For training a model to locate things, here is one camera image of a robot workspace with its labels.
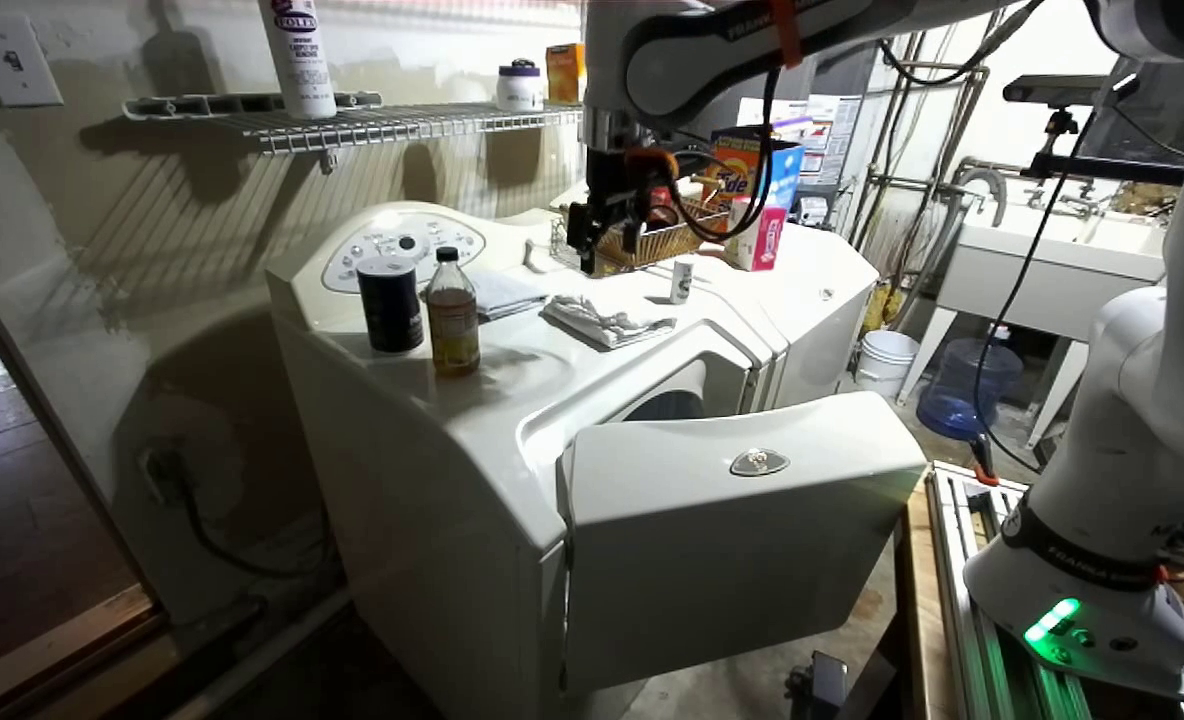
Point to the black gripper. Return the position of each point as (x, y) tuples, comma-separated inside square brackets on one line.
[(620, 188)]

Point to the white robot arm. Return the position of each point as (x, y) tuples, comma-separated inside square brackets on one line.
[(1076, 567)]

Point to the pink box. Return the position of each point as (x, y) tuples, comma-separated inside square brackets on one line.
[(768, 241)]

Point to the amber glass bottle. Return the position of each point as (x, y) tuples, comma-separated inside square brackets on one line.
[(453, 317)]

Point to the white jar with dark lid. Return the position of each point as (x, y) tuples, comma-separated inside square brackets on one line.
[(521, 86)]

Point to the yellow box on shelf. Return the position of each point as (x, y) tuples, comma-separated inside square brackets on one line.
[(564, 73)]

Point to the white dryer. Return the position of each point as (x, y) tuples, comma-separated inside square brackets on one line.
[(445, 491)]

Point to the white washing machine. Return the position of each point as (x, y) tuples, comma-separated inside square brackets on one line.
[(807, 309)]

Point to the black cup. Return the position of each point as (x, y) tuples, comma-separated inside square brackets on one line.
[(391, 305)]

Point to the white bucket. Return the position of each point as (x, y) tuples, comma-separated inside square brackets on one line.
[(886, 360)]

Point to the open dryer door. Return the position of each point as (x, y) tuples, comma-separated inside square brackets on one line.
[(724, 533)]

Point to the white spray can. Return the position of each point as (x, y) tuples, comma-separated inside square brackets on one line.
[(298, 55)]

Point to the blue water jug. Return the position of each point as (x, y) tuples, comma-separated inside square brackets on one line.
[(965, 391)]

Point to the white utility sink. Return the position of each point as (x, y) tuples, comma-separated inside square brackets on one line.
[(1048, 272)]

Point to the white wire shelf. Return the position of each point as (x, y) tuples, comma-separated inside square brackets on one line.
[(361, 116)]

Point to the wall light switch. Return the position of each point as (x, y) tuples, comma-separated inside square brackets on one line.
[(26, 73)]

